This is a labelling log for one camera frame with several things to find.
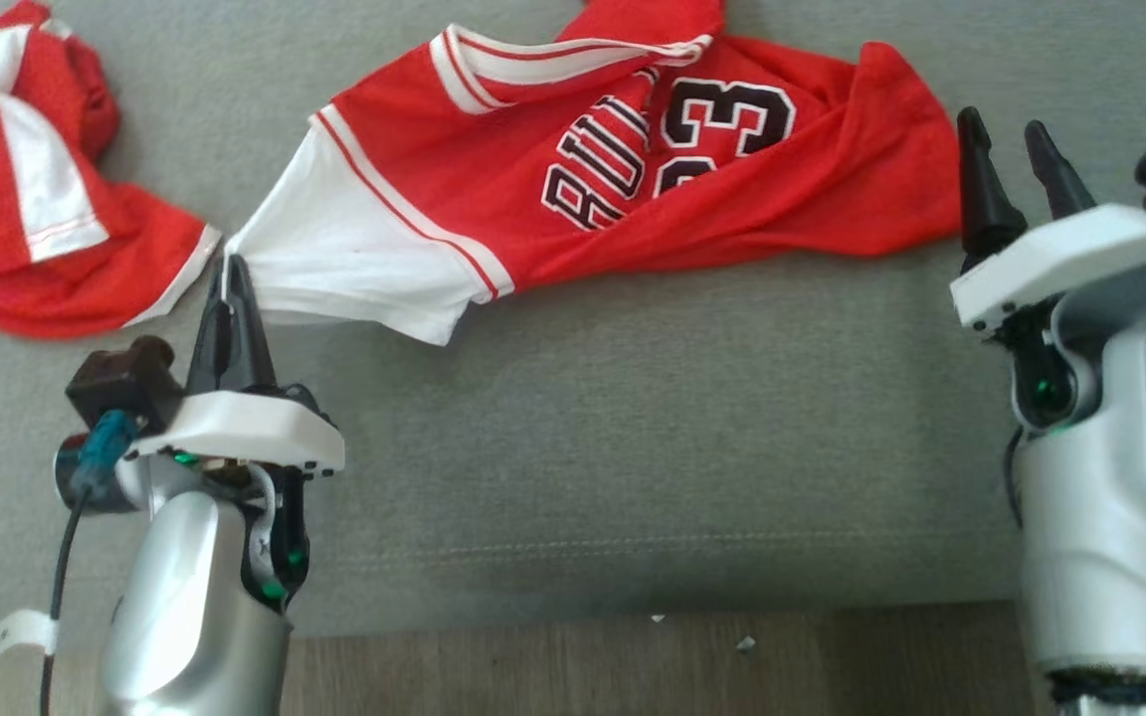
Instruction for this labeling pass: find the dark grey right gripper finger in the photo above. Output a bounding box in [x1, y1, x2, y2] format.
[957, 106, 1030, 272]
[1024, 119, 1097, 222]

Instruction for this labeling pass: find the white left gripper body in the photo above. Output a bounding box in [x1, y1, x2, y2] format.
[123, 383, 347, 482]

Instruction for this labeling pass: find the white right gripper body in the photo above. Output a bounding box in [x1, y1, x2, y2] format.
[949, 202, 1146, 334]

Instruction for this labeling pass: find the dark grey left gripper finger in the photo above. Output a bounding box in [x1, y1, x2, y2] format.
[184, 255, 235, 393]
[231, 256, 280, 392]

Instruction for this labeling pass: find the red white basketball jersey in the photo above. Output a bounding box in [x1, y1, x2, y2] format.
[225, 0, 967, 347]

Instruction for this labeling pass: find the large grey chaise seat cushion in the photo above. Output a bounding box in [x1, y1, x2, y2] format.
[0, 0, 1146, 639]

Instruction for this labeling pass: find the teal cable connector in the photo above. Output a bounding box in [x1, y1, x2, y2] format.
[74, 410, 138, 498]

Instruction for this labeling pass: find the thin black cable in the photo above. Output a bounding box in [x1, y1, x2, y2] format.
[39, 485, 89, 716]
[1002, 426, 1028, 530]

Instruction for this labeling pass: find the white cable label tag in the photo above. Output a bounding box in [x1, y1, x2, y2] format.
[0, 608, 60, 670]

